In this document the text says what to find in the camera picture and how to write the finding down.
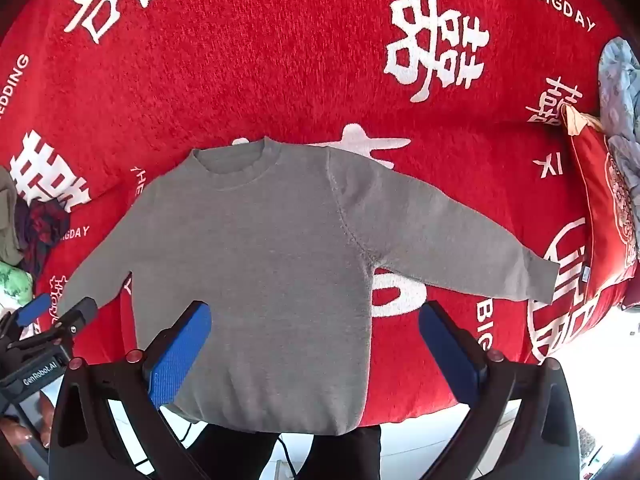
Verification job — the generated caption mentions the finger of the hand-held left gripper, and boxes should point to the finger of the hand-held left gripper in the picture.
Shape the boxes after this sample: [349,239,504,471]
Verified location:
[0,292,53,345]
[10,297,99,351]

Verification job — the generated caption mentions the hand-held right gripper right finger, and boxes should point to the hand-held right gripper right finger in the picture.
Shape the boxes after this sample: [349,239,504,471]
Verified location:
[419,301,583,480]

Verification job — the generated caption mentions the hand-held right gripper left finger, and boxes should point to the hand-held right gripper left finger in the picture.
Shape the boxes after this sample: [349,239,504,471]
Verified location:
[48,301,213,480]

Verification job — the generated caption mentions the grey knit sweater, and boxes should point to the grey knit sweater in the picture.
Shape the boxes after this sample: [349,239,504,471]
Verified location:
[64,135,561,436]

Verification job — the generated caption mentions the green white cloth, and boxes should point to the green white cloth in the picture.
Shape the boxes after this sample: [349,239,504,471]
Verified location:
[0,259,35,313]

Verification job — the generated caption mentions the dark plaid cloth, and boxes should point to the dark plaid cloth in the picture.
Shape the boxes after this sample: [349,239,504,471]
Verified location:
[14,199,72,287]

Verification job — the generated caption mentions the olive green cloth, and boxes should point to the olive green cloth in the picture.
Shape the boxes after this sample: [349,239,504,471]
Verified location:
[0,165,25,267]

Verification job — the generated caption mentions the person's black pants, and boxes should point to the person's black pants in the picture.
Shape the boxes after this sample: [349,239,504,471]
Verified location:
[189,421,382,480]

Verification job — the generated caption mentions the red embroidered pillow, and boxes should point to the red embroidered pillow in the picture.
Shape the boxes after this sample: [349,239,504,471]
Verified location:
[560,105,640,307]

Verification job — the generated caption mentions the red printed blanket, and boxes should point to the red printed blanket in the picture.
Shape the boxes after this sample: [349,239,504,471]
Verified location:
[0,0,632,423]

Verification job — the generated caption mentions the light blue floral quilt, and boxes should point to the light blue floral quilt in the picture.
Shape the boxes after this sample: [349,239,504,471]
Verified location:
[597,37,640,188]

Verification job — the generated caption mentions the black cable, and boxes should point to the black cable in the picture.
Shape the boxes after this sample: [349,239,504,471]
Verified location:
[277,435,302,480]

